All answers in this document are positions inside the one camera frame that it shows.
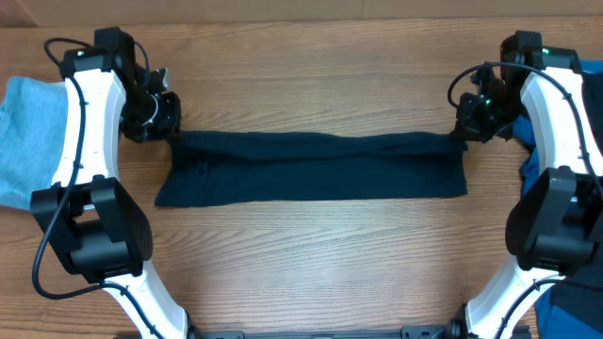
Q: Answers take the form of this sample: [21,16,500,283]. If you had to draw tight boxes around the black t-shirt at right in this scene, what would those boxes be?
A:
[550,70,603,331]

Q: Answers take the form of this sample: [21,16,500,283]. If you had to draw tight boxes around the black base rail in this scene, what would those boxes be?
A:
[187,321,472,339]

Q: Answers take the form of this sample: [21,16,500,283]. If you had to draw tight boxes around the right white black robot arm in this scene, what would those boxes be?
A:
[450,41,602,338]

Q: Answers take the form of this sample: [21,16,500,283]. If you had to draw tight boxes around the dark navy t-shirt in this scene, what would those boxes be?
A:
[155,131,467,207]

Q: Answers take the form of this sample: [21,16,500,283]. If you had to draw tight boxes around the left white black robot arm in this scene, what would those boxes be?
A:
[30,39,195,338]

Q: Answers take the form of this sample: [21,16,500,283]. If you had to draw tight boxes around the blue t-shirt at right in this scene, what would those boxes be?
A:
[513,60,602,339]

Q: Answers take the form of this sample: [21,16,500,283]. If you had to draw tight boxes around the folded light blue cloth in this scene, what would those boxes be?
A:
[1,76,68,210]

